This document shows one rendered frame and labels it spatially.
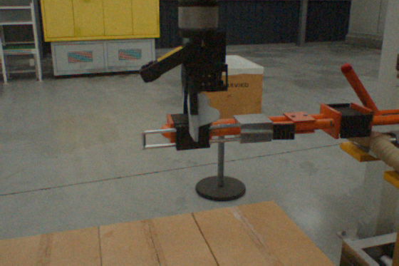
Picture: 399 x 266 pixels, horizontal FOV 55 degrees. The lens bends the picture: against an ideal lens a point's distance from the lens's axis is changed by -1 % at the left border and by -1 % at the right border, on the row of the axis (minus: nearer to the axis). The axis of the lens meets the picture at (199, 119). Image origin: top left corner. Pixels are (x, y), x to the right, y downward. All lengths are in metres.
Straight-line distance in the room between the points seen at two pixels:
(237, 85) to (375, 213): 1.14
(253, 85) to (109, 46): 5.63
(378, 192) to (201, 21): 1.94
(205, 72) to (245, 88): 1.88
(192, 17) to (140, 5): 7.29
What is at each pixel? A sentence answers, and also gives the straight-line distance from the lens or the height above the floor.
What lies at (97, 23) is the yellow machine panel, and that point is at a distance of 7.88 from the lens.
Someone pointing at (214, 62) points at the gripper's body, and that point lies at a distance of 0.76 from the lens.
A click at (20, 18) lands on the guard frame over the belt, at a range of 7.79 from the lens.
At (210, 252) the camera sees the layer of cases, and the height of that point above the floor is 0.54.
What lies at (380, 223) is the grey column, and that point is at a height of 0.19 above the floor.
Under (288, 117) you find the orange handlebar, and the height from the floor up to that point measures 1.20.
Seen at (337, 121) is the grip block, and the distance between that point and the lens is 0.87.
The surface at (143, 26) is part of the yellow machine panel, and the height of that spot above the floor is 0.96.
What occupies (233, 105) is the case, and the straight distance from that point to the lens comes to 2.62.
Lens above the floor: 1.44
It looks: 17 degrees down
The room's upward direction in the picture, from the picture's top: straight up
